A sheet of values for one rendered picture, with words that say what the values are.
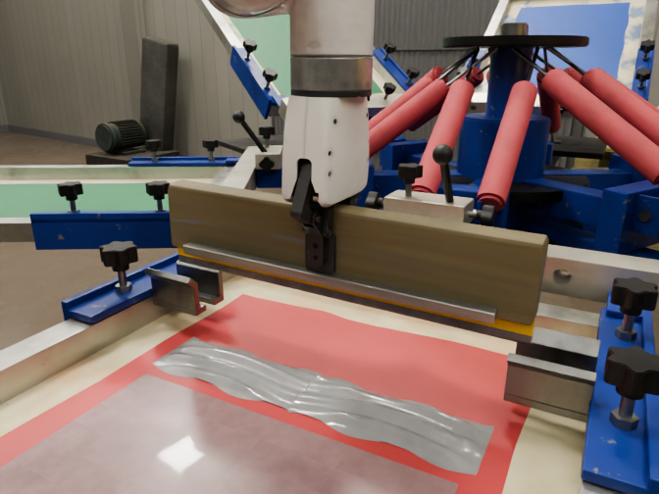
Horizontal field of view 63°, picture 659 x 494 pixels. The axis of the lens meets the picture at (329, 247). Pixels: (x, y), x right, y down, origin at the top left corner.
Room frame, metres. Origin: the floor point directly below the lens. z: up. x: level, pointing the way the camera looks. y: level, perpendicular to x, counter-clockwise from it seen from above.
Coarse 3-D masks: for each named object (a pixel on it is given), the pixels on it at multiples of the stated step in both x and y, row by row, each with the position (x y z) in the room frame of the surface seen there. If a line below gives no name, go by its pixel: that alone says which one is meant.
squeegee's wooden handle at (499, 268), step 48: (192, 192) 0.58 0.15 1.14; (240, 192) 0.56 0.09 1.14; (192, 240) 0.58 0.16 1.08; (240, 240) 0.55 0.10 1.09; (288, 240) 0.52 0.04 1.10; (336, 240) 0.50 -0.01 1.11; (384, 240) 0.47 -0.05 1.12; (432, 240) 0.45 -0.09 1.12; (480, 240) 0.43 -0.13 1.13; (528, 240) 0.42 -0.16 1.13; (432, 288) 0.45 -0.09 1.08; (480, 288) 0.43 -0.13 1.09; (528, 288) 0.41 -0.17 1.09
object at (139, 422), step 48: (192, 336) 0.58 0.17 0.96; (240, 336) 0.58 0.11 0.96; (288, 336) 0.58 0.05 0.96; (336, 336) 0.58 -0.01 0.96; (96, 384) 0.48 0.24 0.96; (144, 384) 0.48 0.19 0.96; (192, 384) 0.48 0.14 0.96; (48, 432) 0.40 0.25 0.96; (96, 432) 0.40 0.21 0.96; (144, 432) 0.40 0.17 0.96; (192, 432) 0.40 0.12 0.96; (240, 432) 0.40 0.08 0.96; (0, 480) 0.34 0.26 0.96; (48, 480) 0.34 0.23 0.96; (96, 480) 0.34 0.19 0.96; (144, 480) 0.34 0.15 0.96; (192, 480) 0.34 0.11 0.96
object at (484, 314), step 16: (208, 256) 0.56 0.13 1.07; (224, 256) 0.55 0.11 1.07; (240, 256) 0.54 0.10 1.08; (256, 256) 0.54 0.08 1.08; (272, 272) 0.52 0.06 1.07; (288, 272) 0.51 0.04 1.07; (304, 272) 0.50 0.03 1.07; (320, 272) 0.50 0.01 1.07; (352, 288) 0.47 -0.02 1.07; (368, 288) 0.47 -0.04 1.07; (384, 288) 0.46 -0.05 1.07; (400, 288) 0.46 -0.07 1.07; (416, 304) 0.44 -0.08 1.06; (432, 304) 0.44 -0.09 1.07; (448, 304) 0.43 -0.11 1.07; (464, 304) 0.43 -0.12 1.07; (480, 320) 0.42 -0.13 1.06
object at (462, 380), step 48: (384, 336) 0.58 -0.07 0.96; (384, 384) 0.48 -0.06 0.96; (432, 384) 0.48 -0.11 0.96; (480, 384) 0.48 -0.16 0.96; (288, 432) 0.40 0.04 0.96; (336, 432) 0.40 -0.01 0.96; (240, 480) 0.34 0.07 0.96; (288, 480) 0.34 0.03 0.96; (336, 480) 0.34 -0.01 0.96; (384, 480) 0.34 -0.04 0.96; (432, 480) 0.34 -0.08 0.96; (480, 480) 0.35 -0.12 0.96
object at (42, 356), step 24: (120, 312) 0.58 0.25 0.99; (144, 312) 0.61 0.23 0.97; (168, 312) 0.65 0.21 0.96; (552, 312) 0.58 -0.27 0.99; (576, 312) 0.58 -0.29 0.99; (48, 336) 0.52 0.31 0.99; (72, 336) 0.52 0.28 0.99; (96, 336) 0.55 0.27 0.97; (120, 336) 0.58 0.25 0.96; (0, 360) 0.47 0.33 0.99; (24, 360) 0.47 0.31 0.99; (48, 360) 0.49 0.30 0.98; (72, 360) 0.52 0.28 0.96; (0, 384) 0.45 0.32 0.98; (24, 384) 0.47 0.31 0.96
